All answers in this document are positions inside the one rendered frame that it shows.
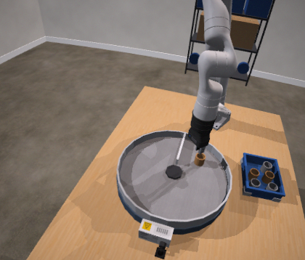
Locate blue crate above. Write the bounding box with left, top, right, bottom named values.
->
left=240, top=153, right=285, bottom=203

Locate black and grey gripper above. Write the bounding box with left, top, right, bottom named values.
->
left=187, top=100, right=231, bottom=154

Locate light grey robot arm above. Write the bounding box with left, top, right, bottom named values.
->
left=197, top=0, right=237, bottom=107

